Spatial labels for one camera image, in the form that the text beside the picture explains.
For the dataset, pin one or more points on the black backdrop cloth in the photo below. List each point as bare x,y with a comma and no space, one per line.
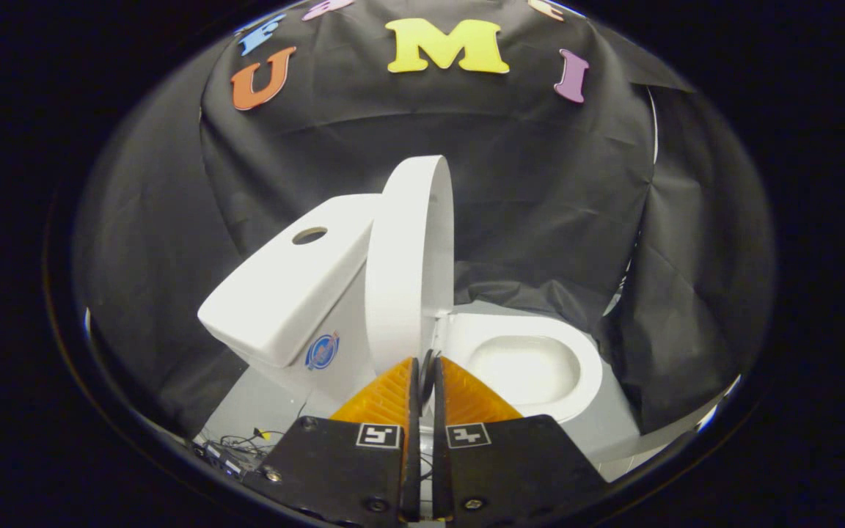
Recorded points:
540,220

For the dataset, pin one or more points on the black power strip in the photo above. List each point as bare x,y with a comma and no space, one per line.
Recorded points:
221,458

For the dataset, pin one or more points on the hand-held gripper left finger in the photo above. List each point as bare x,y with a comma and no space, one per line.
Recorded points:
411,477

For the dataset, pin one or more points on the white toilet seat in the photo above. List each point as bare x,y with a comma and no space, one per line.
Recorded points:
459,334

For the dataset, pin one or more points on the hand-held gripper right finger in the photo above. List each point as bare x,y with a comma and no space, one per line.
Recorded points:
441,477

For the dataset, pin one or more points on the white toilet lid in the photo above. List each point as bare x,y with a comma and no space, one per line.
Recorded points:
400,279

